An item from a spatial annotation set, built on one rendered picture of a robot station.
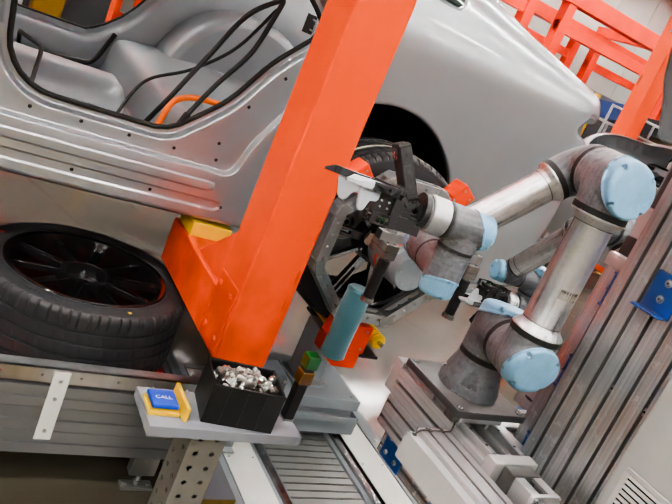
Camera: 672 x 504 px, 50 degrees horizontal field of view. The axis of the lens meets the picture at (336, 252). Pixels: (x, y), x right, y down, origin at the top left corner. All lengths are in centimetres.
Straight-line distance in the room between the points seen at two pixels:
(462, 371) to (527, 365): 21
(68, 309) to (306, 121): 84
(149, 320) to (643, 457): 137
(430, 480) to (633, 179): 74
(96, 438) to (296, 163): 97
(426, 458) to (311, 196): 74
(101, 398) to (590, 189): 139
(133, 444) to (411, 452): 92
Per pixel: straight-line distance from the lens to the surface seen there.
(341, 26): 187
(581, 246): 157
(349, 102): 189
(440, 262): 146
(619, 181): 152
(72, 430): 221
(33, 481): 234
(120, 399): 217
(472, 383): 176
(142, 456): 231
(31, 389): 211
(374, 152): 250
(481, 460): 169
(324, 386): 285
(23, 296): 217
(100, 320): 215
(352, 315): 240
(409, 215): 141
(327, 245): 240
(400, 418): 190
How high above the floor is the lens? 146
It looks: 16 degrees down
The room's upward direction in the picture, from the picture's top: 23 degrees clockwise
